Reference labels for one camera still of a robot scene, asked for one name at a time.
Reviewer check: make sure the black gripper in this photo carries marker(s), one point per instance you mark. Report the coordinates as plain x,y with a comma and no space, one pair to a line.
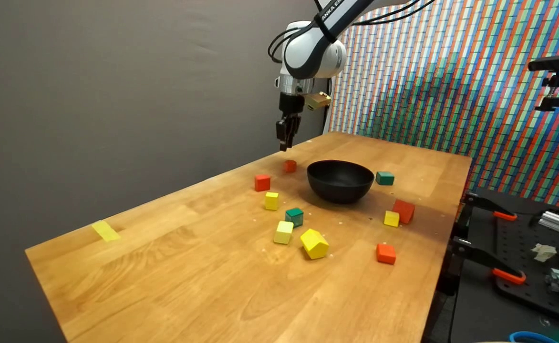
291,107

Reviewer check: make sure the small red wooden block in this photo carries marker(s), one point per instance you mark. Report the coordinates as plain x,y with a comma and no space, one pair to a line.
289,166

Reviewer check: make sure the red wooden cube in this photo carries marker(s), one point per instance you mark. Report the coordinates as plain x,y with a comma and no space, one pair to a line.
263,183

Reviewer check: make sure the green wooden block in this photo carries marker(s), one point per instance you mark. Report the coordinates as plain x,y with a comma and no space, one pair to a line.
385,178
295,218

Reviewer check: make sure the pale yellow wooden cube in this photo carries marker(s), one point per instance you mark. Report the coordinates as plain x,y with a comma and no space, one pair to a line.
284,233

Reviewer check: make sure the large yellow wooden block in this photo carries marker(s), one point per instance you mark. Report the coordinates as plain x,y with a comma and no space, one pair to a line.
314,244

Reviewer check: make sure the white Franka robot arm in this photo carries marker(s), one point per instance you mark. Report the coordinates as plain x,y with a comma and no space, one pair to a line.
314,54

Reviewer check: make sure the black bowl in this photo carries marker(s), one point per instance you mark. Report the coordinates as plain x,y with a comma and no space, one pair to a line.
341,187

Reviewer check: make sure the small yellow wooden cube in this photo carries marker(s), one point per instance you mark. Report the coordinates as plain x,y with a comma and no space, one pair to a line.
392,218

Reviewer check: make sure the large orange-red wooden block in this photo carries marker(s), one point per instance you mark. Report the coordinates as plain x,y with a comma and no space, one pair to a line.
406,210

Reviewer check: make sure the grey photo backdrop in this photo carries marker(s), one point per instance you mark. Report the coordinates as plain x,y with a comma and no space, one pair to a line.
133,96

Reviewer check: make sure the yellow block far left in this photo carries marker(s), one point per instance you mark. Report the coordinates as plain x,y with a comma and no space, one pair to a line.
106,231

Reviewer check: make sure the black perforated mounting board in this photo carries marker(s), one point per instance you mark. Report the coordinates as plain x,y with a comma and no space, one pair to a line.
520,235

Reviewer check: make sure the small white plastic part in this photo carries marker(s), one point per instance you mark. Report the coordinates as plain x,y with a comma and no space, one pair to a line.
545,252

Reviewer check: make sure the blue plastic object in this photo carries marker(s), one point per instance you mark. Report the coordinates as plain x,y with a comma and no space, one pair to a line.
534,332

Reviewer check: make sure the wrist mounted camera box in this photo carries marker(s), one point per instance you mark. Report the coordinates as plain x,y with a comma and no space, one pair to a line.
320,99

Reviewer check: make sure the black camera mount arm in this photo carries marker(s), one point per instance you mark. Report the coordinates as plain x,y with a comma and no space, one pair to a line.
556,63

